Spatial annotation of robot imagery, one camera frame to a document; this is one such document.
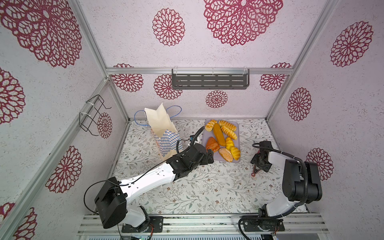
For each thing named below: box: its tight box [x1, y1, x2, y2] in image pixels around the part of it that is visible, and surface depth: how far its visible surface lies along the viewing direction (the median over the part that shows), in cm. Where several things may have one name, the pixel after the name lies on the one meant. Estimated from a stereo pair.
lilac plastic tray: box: [202, 118, 240, 163], surface depth 106 cm
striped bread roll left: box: [205, 119, 217, 132], surface depth 114 cm
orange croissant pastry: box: [206, 136, 221, 153], surface depth 102 cm
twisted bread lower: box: [220, 125, 238, 140], surface depth 108 cm
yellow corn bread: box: [225, 137, 234, 151], surface depth 105 cm
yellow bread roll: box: [230, 146, 241, 161], surface depth 97 cm
